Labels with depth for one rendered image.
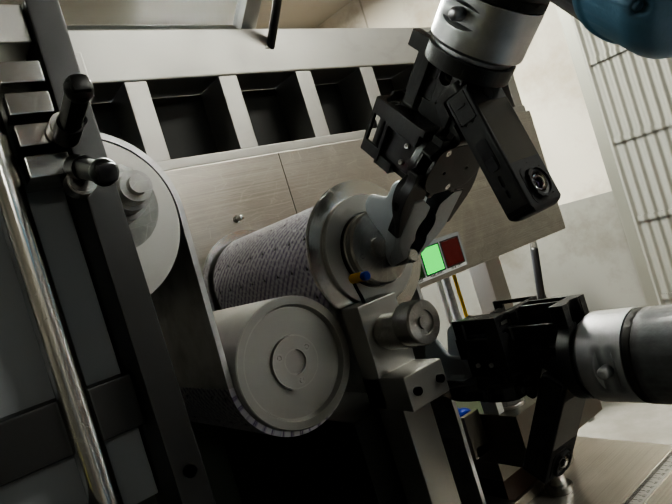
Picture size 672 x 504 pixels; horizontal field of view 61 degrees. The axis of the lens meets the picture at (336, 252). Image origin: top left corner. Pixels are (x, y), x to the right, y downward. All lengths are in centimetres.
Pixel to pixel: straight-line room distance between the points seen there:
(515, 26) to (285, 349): 32
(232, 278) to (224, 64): 40
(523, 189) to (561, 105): 327
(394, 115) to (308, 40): 61
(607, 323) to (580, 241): 326
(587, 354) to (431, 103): 24
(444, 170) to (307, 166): 52
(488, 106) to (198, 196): 51
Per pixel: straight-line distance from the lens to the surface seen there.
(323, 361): 55
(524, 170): 46
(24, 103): 35
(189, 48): 96
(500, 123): 47
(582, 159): 369
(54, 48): 36
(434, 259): 111
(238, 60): 99
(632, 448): 87
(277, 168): 95
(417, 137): 48
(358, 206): 58
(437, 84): 49
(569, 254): 380
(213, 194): 88
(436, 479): 58
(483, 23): 44
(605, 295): 379
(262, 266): 64
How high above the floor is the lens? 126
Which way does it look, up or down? 1 degrees down
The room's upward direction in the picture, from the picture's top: 17 degrees counter-clockwise
